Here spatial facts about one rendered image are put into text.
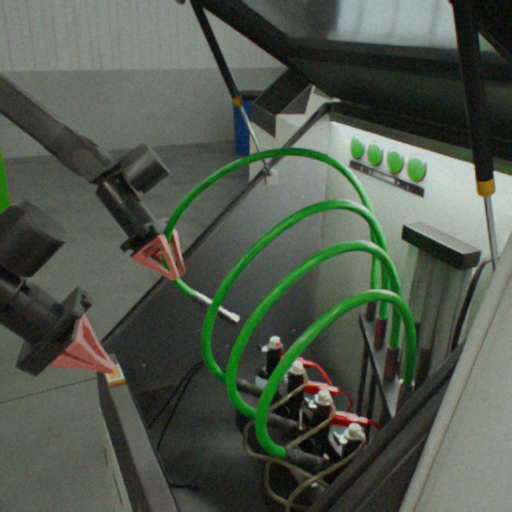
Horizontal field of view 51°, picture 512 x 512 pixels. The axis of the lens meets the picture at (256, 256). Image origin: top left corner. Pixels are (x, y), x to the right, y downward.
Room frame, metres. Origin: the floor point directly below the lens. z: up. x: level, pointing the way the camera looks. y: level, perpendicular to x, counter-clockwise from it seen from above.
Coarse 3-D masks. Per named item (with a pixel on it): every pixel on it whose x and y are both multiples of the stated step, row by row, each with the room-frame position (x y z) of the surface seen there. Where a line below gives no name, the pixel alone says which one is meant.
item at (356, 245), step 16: (320, 256) 0.64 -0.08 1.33; (384, 256) 0.68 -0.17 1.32; (304, 272) 0.63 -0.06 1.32; (272, 304) 0.61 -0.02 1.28; (256, 320) 0.60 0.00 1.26; (400, 320) 0.70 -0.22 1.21; (240, 336) 0.59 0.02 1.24; (240, 352) 0.59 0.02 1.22; (384, 368) 0.71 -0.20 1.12; (240, 400) 0.59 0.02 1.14; (272, 416) 0.61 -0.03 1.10; (304, 432) 0.63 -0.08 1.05
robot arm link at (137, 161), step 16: (144, 144) 0.92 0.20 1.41; (80, 160) 0.90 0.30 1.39; (96, 160) 0.90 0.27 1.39; (128, 160) 0.92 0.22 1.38; (144, 160) 0.91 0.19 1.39; (160, 160) 0.94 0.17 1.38; (96, 176) 0.89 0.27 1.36; (128, 176) 0.90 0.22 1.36; (144, 176) 0.90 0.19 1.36; (160, 176) 0.91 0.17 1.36; (144, 192) 0.91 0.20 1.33
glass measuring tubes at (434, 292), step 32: (416, 224) 0.89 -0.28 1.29; (416, 256) 0.88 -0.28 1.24; (448, 256) 0.79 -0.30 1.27; (480, 256) 0.78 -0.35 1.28; (416, 288) 0.86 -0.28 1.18; (448, 288) 0.79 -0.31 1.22; (416, 320) 0.85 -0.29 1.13; (448, 320) 0.78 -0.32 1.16; (416, 352) 0.85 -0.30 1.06; (448, 352) 0.79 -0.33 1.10; (416, 384) 0.82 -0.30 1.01
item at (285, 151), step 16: (240, 160) 0.87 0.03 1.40; (256, 160) 0.87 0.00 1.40; (320, 160) 0.87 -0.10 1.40; (336, 160) 0.88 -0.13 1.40; (208, 176) 0.87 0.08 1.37; (352, 176) 0.88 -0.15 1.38; (192, 192) 0.86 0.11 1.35; (176, 208) 0.86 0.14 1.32; (368, 208) 0.88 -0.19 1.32; (368, 224) 0.88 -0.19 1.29
